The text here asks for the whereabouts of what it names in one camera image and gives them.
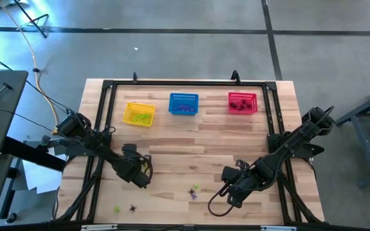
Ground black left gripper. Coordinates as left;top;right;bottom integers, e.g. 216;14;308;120
113;152;151;190

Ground red plastic basket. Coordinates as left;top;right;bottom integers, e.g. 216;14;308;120
227;92;259;116

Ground yellow plastic basket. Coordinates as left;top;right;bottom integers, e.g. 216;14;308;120
122;102;157;128

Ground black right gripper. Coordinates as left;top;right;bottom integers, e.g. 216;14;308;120
226;166;271;209

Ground white paper sheets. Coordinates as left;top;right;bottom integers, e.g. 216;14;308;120
22;146;67;195

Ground black support beam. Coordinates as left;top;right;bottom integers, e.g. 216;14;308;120
1;136;67;173

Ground blue-grey metal table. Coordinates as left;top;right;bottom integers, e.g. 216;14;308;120
334;81;370;190

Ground black floor stand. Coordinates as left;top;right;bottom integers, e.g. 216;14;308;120
13;0;50;39

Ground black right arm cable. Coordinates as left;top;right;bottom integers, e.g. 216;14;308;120
207;188;236;218

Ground grey side desk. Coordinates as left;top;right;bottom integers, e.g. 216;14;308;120
0;69;29;227

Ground blue plastic basket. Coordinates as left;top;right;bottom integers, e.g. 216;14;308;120
168;92;200;116

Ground silver frame bracket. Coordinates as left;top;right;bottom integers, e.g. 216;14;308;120
80;224;119;231
260;225;297;231

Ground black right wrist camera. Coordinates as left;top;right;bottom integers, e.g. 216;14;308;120
220;166;238;182

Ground yellow floor cable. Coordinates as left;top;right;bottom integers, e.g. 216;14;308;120
0;0;60;129

